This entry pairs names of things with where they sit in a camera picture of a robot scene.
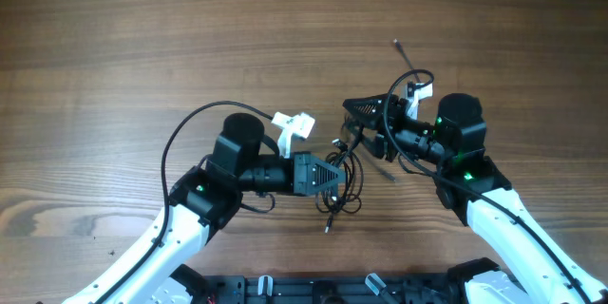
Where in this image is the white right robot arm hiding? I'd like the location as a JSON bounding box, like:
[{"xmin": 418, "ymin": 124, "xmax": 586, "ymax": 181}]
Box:
[{"xmin": 343, "ymin": 93, "xmax": 607, "ymax": 303}]

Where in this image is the black left camera cable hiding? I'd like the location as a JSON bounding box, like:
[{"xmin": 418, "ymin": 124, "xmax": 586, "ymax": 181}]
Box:
[{"xmin": 92, "ymin": 100, "xmax": 276, "ymax": 304}]

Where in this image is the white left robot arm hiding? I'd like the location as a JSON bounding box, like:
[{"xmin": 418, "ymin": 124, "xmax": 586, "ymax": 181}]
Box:
[{"xmin": 68, "ymin": 113, "xmax": 346, "ymax": 303}]

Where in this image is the black right camera cable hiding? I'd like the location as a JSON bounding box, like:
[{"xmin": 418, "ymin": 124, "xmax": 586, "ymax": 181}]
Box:
[{"xmin": 382, "ymin": 68, "xmax": 593, "ymax": 304}]

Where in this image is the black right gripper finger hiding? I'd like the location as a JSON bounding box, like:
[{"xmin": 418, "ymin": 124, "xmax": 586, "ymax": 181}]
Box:
[
  {"xmin": 342, "ymin": 121, "xmax": 380, "ymax": 152},
  {"xmin": 343, "ymin": 94, "xmax": 386, "ymax": 128}
]

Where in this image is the black camera cable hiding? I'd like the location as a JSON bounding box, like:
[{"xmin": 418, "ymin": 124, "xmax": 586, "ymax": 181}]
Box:
[
  {"xmin": 382, "ymin": 68, "xmax": 593, "ymax": 304},
  {"xmin": 92, "ymin": 100, "xmax": 276, "ymax": 304}
]

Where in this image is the thick black cable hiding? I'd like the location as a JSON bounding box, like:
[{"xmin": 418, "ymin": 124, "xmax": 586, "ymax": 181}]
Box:
[{"xmin": 313, "ymin": 137, "xmax": 366, "ymax": 235}]

